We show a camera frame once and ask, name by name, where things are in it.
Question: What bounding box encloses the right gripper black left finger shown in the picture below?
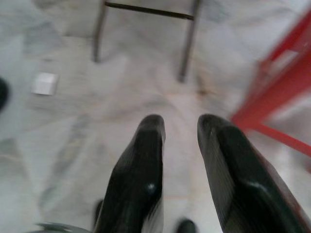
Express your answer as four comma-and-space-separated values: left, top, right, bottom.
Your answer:
93, 114, 166, 233

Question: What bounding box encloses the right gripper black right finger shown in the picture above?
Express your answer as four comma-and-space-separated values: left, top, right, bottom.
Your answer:
197, 114, 311, 233

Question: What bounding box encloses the black robot foot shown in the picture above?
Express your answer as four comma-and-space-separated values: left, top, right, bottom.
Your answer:
176, 218, 197, 233

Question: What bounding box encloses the red plastic stool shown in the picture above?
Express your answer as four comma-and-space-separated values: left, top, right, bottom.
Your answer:
229, 4, 311, 155

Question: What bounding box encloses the white paper scrap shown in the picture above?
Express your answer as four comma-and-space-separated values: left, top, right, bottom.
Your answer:
31, 72, 59, 96

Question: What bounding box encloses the grey metal chair frame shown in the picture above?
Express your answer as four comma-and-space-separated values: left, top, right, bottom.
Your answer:
93, 0, 202, 83

